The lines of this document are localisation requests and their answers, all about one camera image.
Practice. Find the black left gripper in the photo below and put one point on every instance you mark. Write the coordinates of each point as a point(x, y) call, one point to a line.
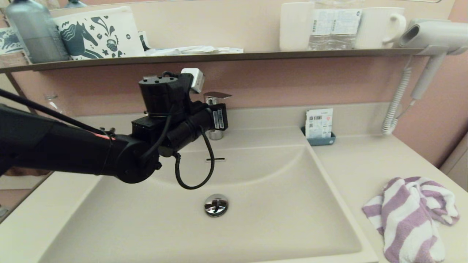
point(220, 117)

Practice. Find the chrome faucet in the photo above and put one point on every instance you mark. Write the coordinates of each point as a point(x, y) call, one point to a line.
point(215, 98)

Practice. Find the purple white striped towel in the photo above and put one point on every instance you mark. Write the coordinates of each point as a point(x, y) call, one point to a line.
point(402, 219)

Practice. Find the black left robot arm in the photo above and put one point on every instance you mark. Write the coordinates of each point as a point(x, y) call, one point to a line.
point(55, 146)

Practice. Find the beige sink basin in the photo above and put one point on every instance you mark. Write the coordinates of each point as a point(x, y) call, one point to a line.
point(274, 219)

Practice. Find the clear wrapped white packets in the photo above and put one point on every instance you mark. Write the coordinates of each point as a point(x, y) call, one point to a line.
point(197, 50)

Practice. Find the chrome drain stopper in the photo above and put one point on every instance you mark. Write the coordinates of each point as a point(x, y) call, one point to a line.
point(216, 204)

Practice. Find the blue small tray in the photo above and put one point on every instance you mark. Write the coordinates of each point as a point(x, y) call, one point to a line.
point(321, 141)

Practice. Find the white pouch with horse print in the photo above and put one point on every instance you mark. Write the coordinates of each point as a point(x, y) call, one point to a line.
point(119, 32)

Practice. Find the clear water bottle without cap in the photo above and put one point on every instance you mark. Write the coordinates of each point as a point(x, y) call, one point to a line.
point(53, 104)

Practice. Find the grey metallic bottle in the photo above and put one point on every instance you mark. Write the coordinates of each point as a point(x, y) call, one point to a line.
point(36, 33)

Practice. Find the white hair dryer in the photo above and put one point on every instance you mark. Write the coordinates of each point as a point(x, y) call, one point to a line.
point(438, 35)

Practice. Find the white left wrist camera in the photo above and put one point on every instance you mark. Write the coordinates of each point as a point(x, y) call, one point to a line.
point(195, 78)

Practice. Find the dark brown wall shelf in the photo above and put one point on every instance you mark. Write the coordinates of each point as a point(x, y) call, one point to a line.
point(256, 55)

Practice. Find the wall mirror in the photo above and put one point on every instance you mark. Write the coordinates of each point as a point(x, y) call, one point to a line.
point(219, 22)

